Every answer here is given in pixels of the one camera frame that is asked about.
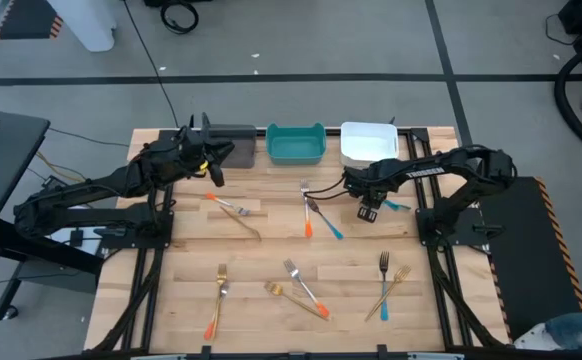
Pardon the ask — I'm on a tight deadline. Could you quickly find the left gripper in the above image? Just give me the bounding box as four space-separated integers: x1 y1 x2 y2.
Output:
173 127 236 177

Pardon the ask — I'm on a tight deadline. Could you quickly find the white pillar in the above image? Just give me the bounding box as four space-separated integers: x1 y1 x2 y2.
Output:
45 0 118 53

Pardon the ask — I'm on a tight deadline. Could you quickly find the large hazard-striped black mat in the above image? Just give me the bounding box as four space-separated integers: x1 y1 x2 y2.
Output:
476 175 582 342

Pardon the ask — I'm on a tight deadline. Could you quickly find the silver fork blue handle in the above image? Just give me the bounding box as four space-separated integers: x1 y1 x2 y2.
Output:
305 198 345 241

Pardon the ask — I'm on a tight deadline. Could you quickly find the gold fork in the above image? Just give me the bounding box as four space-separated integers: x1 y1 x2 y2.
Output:
364 264 413 323
213 263 229 331
219 205 263 242
263 281 330 321

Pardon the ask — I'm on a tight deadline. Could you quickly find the white plastic bin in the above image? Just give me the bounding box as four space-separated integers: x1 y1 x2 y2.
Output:
339 121 400 169

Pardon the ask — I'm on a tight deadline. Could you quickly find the small hazard-striped black mat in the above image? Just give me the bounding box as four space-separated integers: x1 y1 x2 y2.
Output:
0 0 65 41

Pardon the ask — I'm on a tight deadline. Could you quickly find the long black floor cable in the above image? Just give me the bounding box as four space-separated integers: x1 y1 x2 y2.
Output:
122 0 180 129

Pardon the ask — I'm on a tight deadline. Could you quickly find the black aluminium table frame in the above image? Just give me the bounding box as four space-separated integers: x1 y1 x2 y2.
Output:
88 126 510 360

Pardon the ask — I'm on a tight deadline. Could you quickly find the coiled black cable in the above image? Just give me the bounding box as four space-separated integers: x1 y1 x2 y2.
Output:
159 0 201 35

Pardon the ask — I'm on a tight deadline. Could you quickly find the teal plastic bin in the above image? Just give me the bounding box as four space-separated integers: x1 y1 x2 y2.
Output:
265 122 328 167

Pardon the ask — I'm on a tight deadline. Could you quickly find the thick black hose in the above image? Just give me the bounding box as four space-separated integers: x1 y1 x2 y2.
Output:
553 38 582 161

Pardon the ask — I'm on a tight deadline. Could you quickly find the black desk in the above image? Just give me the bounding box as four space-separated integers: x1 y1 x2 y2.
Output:
0 103 105 321

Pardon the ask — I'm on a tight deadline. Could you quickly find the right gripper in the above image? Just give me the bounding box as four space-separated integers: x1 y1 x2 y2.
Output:
343 167 390 225

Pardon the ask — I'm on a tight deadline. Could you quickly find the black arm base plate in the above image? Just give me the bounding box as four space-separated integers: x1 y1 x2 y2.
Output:
94 209 175 250
415 207 506 248

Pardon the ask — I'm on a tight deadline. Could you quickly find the grey plastic bin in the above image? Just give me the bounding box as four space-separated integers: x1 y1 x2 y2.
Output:
205 123 258 170

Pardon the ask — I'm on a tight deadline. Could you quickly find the silver fork orange handle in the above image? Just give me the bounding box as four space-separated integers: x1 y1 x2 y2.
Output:
299 179 314 240
205 192 251 217
202 282 231 342
283 258 331 320

